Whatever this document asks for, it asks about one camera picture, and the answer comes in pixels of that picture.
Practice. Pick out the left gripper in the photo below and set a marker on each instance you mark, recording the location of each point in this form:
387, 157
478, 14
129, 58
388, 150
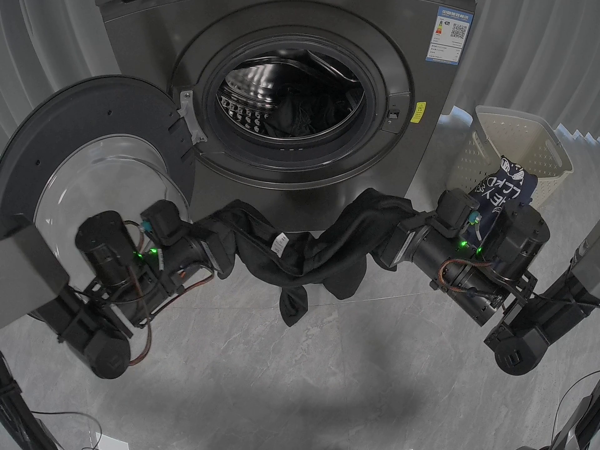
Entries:
190, 256

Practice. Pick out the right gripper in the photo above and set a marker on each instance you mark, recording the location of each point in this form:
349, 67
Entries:
417, 251

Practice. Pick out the black garment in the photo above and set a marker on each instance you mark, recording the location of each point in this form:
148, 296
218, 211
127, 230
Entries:
304, 256

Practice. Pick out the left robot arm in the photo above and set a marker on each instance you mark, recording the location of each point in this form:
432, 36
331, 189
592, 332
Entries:
101, 251

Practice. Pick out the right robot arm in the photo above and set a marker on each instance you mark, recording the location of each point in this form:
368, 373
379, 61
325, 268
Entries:
522, 237

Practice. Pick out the cream laundry basket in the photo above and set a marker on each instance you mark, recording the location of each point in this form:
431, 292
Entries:
520, 138

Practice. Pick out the washing machine door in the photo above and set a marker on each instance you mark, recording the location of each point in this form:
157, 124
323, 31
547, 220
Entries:
93, 120

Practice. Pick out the heap of dark clothes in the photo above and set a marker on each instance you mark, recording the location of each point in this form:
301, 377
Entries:
304, 115

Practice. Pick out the grey washing machine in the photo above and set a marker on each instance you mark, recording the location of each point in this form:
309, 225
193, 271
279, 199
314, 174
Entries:
290, 21

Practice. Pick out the dark blue T-shirt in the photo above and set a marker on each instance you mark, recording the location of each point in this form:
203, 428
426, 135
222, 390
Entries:
504, 190

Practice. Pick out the white curtain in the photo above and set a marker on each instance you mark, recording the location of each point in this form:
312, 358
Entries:
539, 40

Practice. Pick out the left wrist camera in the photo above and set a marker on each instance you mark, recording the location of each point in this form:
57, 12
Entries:
164, 221

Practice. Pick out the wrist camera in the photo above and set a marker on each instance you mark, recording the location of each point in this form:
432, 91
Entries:
164, 221
457, 209

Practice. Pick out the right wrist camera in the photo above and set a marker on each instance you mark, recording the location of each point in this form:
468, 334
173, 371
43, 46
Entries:
457, 209

